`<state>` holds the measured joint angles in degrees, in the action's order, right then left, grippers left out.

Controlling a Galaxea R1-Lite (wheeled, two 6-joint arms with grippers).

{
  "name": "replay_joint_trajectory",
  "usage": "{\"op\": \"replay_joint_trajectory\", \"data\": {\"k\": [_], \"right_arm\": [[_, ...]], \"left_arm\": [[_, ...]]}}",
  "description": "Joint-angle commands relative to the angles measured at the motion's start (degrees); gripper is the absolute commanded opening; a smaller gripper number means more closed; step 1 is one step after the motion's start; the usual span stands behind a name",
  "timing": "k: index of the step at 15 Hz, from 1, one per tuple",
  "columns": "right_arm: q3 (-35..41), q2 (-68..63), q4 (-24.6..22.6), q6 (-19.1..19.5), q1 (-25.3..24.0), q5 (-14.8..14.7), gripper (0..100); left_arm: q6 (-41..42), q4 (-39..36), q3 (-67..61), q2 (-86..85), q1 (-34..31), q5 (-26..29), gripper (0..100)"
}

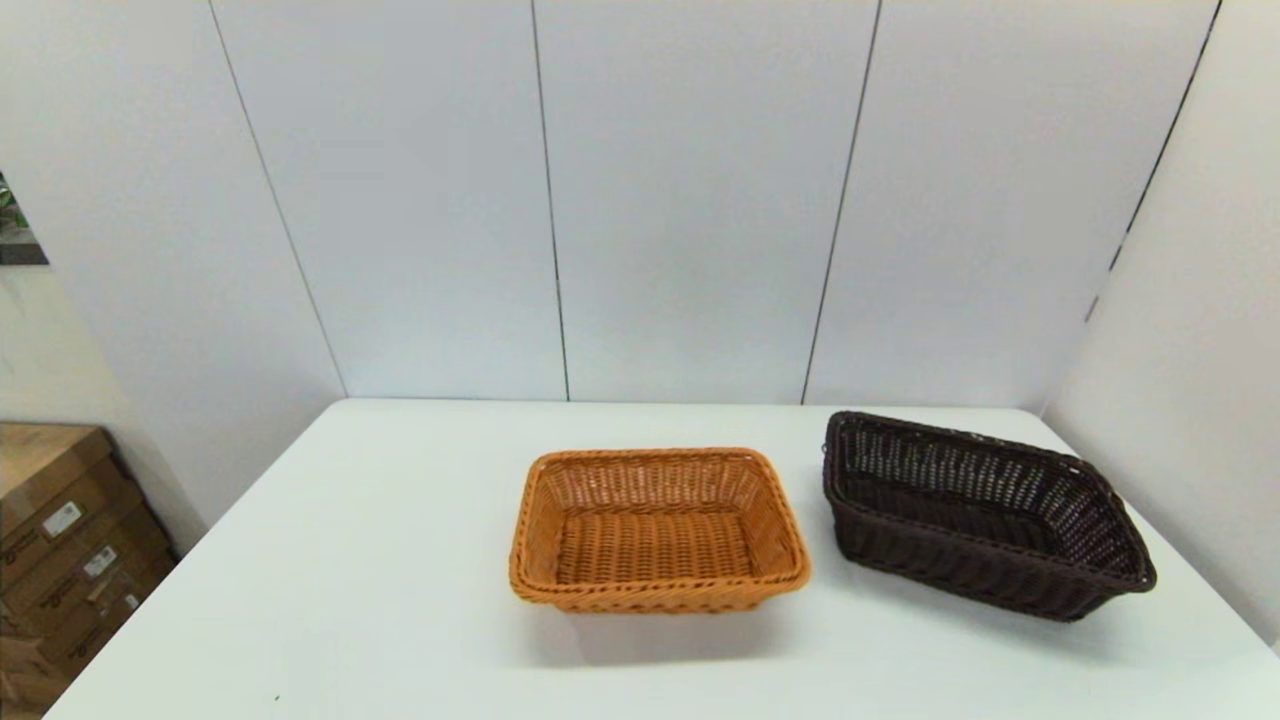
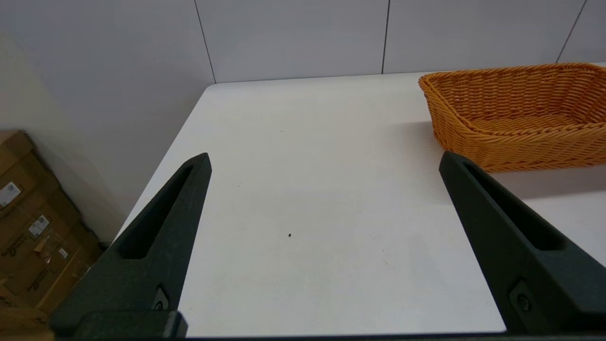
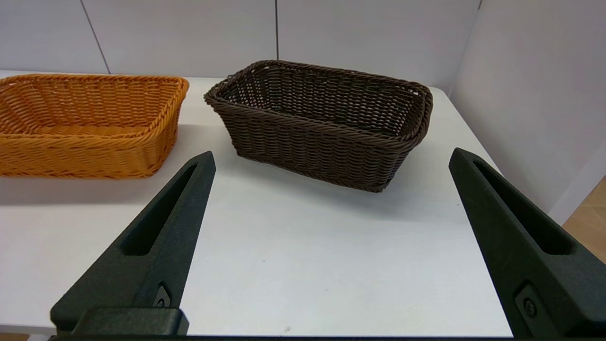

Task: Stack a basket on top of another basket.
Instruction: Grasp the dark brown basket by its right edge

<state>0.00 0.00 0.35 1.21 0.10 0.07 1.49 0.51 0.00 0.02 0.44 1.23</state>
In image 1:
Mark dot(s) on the orange wicker basket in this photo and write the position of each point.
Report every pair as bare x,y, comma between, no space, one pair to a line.
650,545

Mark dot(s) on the dark brown wicker basket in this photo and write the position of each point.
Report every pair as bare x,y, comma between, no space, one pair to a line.
960,560

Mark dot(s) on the labelled brown cardboard box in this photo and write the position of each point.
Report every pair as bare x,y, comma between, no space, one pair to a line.
70,585
95,630
40,470

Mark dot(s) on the plain brown cardboard box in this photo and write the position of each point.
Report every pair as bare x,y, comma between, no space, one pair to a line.
25,685

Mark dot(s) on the framed wall picture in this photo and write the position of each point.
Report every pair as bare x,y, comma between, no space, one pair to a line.
15,225

